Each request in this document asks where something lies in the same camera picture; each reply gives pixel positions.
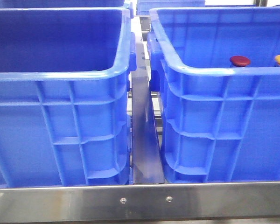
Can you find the left blue plastic bin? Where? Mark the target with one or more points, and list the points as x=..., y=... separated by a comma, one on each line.
x=62, y=124

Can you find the far left blue bin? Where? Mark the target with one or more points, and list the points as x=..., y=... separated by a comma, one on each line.
x=64, y=3

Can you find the far right blue bin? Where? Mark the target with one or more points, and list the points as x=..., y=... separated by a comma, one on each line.
x=143, y=6

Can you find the right blue plastic bin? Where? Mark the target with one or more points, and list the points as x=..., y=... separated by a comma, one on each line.
x=220, y=123

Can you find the steel front rail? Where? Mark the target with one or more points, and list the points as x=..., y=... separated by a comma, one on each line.
x=140, y=202

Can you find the blue plastic bin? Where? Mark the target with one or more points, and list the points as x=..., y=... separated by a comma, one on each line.
x=62, y=124
x=220, y=123

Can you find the steel divider bar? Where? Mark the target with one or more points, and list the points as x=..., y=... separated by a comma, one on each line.
x=146, y=159

